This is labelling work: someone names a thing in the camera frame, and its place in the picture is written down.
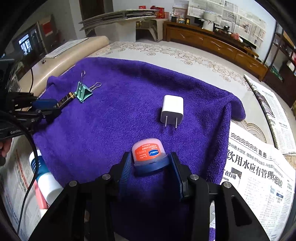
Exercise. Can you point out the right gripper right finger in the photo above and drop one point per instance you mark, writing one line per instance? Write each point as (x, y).
(181, 173)

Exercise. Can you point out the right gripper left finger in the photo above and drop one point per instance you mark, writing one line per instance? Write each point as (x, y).
(120, 172)

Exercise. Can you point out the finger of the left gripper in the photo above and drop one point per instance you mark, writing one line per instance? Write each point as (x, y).
(44, 103)
(48, 115)

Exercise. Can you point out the brown Grand Reserve lighter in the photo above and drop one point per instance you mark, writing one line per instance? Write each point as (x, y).
(65, 100)

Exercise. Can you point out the pink Vaseline jar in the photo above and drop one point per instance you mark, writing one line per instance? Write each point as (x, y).
(149, 156)

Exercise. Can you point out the white blue balm bottle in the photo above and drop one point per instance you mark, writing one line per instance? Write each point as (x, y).
(49, 186)

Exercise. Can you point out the pink white tube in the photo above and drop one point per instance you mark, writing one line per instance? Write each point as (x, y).
(39, 197)

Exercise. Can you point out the person left hand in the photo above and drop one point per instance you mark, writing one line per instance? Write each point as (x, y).
(5, 146)

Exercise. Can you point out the beige sofa armrest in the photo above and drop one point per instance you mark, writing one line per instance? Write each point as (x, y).
(35, 80)

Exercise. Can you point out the green binder clip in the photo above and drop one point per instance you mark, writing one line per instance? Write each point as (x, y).
(83, 92)

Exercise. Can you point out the white USB charger plug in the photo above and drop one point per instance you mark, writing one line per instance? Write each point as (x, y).
(172, 110)

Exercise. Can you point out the white paper on armrest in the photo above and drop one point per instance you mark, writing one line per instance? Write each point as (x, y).
(58, 51)

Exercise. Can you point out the purple towel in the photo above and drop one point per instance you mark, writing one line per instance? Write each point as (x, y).
(88, 138)

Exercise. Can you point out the newspaper under towel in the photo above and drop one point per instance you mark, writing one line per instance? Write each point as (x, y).
(258, 171)

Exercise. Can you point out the folded newspaper far side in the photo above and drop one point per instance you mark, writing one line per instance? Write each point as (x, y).
(275, 116)

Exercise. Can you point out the stacked cardboard sheets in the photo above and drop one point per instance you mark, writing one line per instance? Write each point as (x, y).
(118, 16)

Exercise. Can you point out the wooden TV cabinet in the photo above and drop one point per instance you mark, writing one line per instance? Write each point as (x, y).
(215, 43)

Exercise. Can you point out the dark shelf unit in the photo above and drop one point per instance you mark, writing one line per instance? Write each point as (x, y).
(280, 61)

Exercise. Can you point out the newspapers on wall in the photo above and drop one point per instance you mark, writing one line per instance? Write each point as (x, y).
(245, 23)

